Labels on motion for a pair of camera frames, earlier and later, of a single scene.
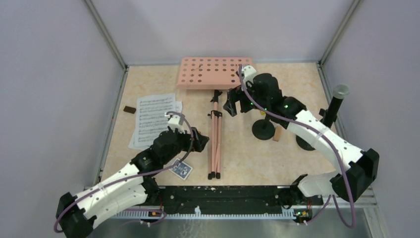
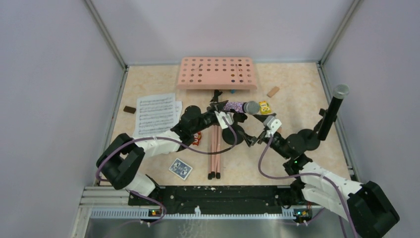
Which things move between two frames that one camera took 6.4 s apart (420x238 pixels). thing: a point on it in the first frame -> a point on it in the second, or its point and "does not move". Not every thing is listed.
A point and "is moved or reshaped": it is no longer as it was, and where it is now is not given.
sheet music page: x=150 y=121 does not move
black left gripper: x=200 y=142 -> x=212 y=110
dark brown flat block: x=130 y=109 does not move
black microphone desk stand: x=263 y=129 is moved or reshaped
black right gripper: x=233 y=94 -> x=252 y=140
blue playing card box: x=182 y=170 does not move
